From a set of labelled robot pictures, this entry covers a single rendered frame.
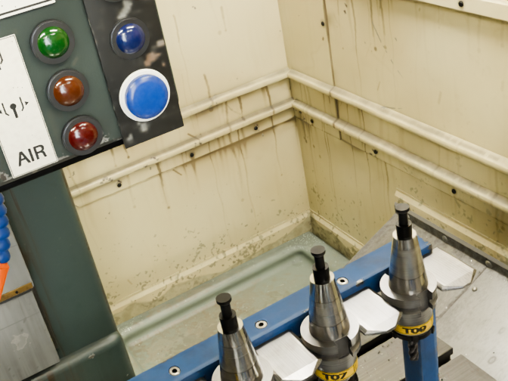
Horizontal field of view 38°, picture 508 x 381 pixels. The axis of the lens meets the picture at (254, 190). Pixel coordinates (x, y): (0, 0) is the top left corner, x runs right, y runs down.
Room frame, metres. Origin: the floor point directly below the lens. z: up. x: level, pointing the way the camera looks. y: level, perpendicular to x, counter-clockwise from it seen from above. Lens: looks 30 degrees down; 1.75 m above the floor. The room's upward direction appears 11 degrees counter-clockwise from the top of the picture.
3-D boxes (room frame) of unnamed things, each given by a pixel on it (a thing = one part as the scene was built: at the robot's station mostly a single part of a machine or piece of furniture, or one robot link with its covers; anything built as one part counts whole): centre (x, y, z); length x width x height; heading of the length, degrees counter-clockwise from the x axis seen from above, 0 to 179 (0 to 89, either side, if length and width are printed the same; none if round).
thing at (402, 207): (0.65, -0.15, 1.31); 0.02 x 0.02 x 0.03
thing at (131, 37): (0.46, 0.06, 1.62); 0.02 x 0.01 x 0.02; 115
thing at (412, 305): (0.65, -0.15, 1.21); 0.06 x 0.06 x 0.03
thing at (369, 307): (0.62, -0.10, 1.21); 0.07 x 0.05 x 0.01; 25
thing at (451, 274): (0.67, -0.20, 1.21); 0.07 x 0.05 x 0.01; 25
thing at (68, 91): (0.44, 0.10, 1.60); 0.02 x 0.01 x 0.02; 115
